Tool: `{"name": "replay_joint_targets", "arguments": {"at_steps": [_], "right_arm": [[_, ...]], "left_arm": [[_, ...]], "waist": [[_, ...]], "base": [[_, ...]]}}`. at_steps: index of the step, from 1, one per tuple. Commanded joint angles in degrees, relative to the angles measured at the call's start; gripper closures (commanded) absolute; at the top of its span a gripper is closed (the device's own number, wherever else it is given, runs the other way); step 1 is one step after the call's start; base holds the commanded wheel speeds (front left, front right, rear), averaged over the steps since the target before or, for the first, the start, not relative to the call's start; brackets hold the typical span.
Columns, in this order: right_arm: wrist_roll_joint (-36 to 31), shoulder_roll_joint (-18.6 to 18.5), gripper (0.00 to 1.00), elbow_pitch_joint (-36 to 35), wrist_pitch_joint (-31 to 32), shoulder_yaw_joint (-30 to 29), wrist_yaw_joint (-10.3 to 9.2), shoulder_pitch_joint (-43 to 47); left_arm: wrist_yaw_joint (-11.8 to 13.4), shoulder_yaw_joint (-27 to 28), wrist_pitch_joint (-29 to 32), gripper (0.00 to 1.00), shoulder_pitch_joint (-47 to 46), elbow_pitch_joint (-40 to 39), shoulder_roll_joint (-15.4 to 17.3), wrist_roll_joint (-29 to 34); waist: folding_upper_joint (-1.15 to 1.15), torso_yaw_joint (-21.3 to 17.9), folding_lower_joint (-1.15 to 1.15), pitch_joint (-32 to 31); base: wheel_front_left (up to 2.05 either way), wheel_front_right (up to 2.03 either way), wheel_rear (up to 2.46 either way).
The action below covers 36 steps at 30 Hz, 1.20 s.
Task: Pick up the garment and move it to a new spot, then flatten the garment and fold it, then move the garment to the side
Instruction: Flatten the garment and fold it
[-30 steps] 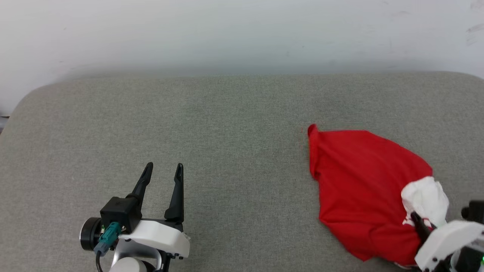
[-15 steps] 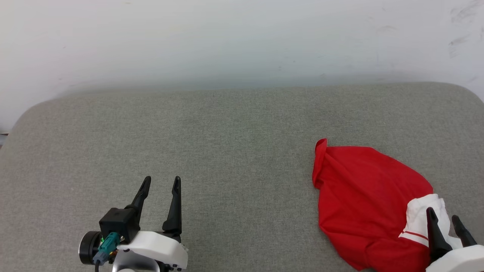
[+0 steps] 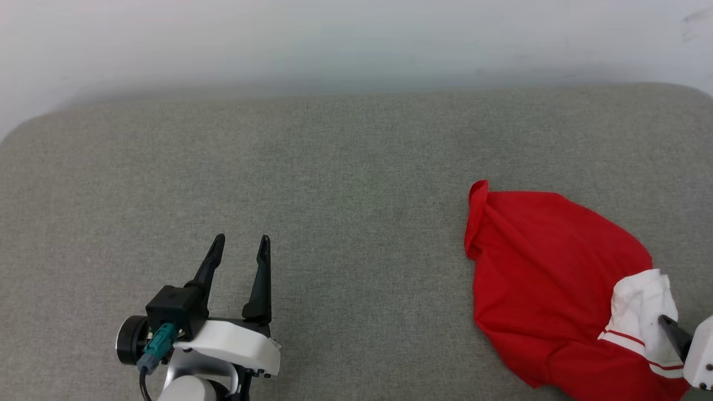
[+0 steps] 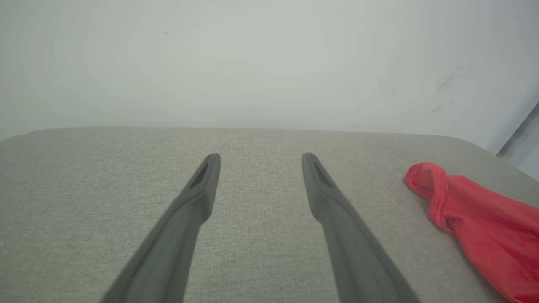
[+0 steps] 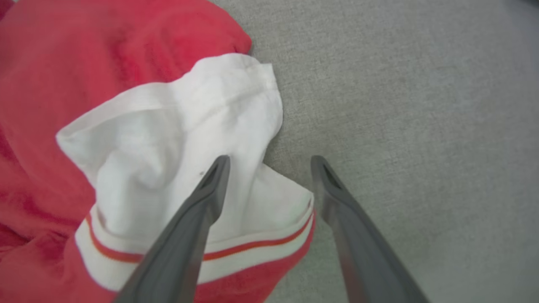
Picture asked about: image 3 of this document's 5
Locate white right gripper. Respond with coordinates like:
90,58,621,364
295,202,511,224
658,315,713,391

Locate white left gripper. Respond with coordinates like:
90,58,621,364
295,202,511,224
173,234,281,380

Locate red basketball jersey white trim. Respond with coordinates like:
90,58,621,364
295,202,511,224
465,179,691,401

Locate grey fabric sofa cushion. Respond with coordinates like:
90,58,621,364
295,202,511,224
0,84,713,401

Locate teal left camera cable connector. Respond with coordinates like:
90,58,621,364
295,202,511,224
136,323,179,375

